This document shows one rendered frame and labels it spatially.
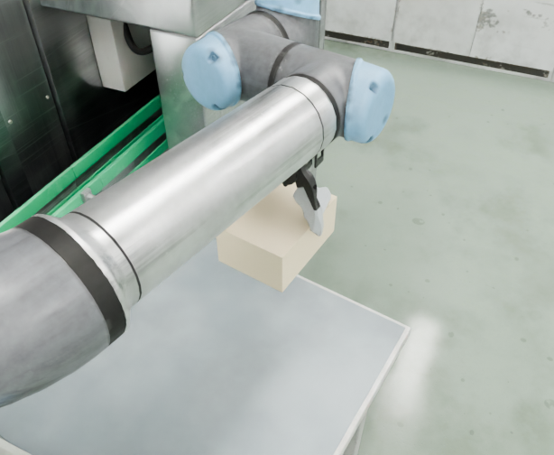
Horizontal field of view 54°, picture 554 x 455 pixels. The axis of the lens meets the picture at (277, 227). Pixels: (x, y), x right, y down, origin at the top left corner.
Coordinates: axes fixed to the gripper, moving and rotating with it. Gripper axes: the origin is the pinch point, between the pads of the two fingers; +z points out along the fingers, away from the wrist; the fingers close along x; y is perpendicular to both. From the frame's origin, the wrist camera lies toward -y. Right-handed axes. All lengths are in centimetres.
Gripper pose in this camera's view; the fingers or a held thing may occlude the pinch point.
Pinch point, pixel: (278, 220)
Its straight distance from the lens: 84.9
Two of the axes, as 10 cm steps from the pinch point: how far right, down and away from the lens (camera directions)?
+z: 0.0, 7.3, 6.8
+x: -8.4, -3.7, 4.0
